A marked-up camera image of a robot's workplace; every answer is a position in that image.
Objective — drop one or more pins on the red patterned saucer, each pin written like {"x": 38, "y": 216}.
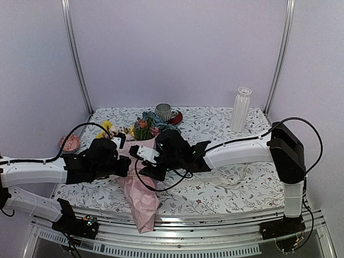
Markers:
{"x": 176, "y": 117}

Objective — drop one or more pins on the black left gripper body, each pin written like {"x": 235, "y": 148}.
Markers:
{"x": 102, "y": 171}

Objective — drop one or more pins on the striped ceramic cup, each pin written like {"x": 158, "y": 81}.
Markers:
{"x": 163, "y": 111}

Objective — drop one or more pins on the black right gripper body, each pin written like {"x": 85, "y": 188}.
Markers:
{"x": 174, "y": 162}

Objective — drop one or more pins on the pink patterned bowl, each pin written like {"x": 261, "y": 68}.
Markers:
{"x": 72, "y": 144}

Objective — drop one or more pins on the pink paper flower bouquet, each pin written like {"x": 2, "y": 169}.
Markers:
{"x": 142, "y": 201}

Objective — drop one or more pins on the cream printed ribbon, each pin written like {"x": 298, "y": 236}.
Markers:
{"x": 227, "y": 176}

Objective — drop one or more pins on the white ribbed vase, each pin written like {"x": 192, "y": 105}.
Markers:
{"x": 240, "y": 109}

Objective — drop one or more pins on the right metal frame post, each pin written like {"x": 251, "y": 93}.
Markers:
{"x": 290, "y": 7}

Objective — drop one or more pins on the metal frame post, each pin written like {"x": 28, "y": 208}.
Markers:
{"x": 66, "y": 10}
{"x": 290, "y": 7}

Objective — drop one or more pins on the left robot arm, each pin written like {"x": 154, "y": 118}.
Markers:
{"x": 58, "y": 211}

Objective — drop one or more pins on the aluminium front rail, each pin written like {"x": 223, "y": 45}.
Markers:
{"x": 209, "y": 235}

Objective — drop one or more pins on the left metal frame post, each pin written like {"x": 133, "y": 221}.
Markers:
{"x": 66, "y": 10}

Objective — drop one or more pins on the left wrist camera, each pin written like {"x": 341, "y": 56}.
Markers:
{"x": 119, "y": 139}

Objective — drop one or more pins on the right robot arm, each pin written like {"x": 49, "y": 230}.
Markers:
{"x": 278, "y": 145}

